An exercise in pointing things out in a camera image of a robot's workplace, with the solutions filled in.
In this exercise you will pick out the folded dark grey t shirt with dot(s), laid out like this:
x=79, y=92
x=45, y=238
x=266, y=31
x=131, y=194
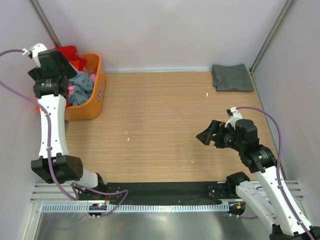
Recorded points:
x=231, y=78

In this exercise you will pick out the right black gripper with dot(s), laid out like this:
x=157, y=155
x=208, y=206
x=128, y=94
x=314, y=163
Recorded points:
x=206, y=135

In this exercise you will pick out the blue-grey t shirt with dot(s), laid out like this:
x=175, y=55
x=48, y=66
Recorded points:
x=80, y=89

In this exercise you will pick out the aluminium corner post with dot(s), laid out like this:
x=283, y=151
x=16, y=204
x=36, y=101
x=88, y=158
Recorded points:
x=45, y=22
x=279, y=21

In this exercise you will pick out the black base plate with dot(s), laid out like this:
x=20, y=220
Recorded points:
x=173, y=193

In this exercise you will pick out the right aluminium corner post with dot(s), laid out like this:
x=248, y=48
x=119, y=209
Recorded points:
x=279, y=21

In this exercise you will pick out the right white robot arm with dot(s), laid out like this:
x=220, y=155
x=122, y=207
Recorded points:
x=277, y=208

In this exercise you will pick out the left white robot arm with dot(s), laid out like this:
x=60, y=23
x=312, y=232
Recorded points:
x=54, y=164

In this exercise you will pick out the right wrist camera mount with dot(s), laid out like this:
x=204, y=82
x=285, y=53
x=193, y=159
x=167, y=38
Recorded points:
x=233, y=116

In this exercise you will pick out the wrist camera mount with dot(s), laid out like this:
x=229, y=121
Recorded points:
x=233, y=116
x=34, y=50

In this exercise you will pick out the aluminium frame rail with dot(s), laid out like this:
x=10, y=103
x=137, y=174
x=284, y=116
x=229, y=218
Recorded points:
x=44, y=191

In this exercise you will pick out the slotted white cable duct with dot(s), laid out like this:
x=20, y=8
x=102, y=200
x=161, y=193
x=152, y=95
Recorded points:
x=90, y=207

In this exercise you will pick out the red t shirt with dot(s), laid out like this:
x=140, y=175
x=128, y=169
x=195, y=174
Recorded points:
x=74, y=57

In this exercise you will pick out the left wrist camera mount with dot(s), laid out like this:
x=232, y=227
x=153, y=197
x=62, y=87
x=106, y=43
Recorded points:
x=34, y=50

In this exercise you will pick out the left aluminium corner post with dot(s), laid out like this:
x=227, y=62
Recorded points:
x=45, y=22

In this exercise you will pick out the orange plastic laundry basket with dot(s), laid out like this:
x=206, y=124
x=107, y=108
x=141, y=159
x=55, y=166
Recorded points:
x=51, y=96

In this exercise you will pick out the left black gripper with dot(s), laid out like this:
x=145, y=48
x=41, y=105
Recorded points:
x=67, y=69

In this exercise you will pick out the pink t shirt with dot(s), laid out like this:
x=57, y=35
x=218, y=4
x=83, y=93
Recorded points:
x=92, y=74

